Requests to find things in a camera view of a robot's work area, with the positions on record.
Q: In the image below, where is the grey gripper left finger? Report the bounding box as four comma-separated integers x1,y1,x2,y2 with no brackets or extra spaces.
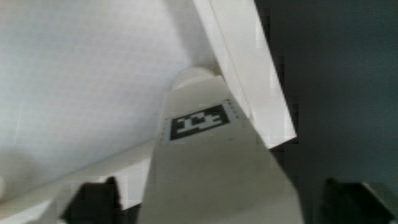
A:
60,177,140,224

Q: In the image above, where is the white desk top tray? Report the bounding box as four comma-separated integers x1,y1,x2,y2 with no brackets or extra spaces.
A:
0,0,297,224

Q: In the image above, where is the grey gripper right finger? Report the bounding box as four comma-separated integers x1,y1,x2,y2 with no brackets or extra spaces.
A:
320,178,398,224

